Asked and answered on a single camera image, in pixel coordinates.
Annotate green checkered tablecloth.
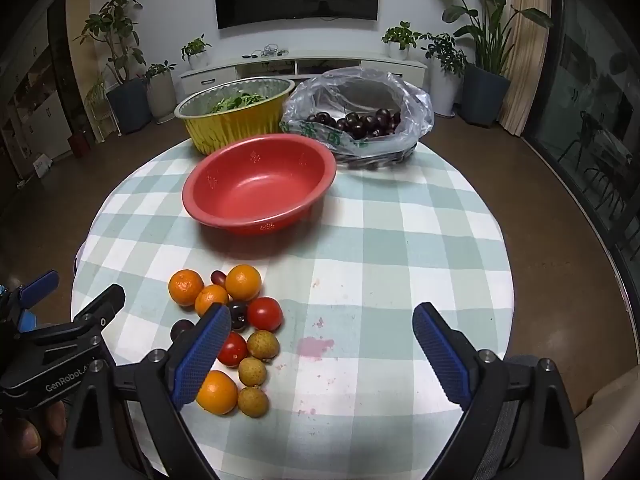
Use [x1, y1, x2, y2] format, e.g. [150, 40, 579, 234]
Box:
[72, 142, 514, 479]

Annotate small plant on cabinet left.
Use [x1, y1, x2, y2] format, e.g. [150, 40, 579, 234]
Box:
[181, 34, 210, 70]

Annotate beige curtain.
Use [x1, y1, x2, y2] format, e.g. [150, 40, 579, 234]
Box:
[499, 0, 552, 136]

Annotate dark plum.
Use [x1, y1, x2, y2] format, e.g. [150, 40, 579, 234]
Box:
[227, 300, 248, 333]
[170, 318, 194, 342]

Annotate tall plant in dark pot left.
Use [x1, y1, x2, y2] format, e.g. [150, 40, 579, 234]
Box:
[76, 0, 152, 134]

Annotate pile of dark cherries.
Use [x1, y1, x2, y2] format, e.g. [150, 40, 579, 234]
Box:
[307, 108, 401, 140]

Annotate clear plastic bag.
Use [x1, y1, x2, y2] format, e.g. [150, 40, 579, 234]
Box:
[280, 67, 435, 168]

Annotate longan front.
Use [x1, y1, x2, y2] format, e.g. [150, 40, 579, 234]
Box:
[236, 387, 269, 418]

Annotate red plastic colander bowl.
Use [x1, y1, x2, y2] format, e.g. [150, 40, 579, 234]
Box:
[182, 133, 336, 235]

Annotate green leafy vegetables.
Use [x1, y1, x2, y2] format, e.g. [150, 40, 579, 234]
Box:
[210, 91, 266, 114]

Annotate white tv cabinet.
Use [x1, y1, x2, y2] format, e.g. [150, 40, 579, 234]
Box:
[180, 51, 428, 96]

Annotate red tomato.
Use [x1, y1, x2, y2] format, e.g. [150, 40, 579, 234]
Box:
[247, 297, 283, 332]
[217, 332, 248, 368]

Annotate orange top of pile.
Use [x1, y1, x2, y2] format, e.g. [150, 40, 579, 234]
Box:
[224, 264, 262, 301]

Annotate bushy plant in white pot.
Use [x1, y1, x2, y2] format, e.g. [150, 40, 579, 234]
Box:
[418, 32, 468, 118]

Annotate red grape behind oranges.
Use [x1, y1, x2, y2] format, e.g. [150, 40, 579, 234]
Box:
[210, 270, 227, 287]

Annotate white shelving unit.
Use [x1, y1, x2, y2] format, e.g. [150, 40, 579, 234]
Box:
[1, 15, 70, 178]

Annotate person's left hand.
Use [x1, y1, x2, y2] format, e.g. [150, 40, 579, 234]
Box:
[1, 401, 67, 460]

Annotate longan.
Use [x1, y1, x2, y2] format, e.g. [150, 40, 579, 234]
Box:
[246, 330, 280, 361]
[238, 356, 267, 387]
[236, 387, 269, 418]

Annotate small plant on cabinet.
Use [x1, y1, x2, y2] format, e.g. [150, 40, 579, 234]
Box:
[181, 34, 210, 70]
[381, 21, 422, 61]

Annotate large leaf plant dark pot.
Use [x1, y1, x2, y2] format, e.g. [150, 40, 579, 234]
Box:
[442, 0, 553, 127]

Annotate gold foil basin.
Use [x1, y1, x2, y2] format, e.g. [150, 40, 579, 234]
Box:
[175, 77, 295, 155]

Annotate large orange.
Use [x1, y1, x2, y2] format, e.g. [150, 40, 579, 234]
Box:
[196, 370, 238, 416]

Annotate plant in white pot left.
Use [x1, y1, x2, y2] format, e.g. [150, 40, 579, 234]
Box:
[144, 60, 177, 124]

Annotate small plant on cabinet right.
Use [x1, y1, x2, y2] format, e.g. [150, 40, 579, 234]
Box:
[381, 21, 422, 61]

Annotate mandarin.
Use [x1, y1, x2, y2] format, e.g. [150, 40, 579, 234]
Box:
[194, 284, 229, 316]
[168, 269, 204, 308]

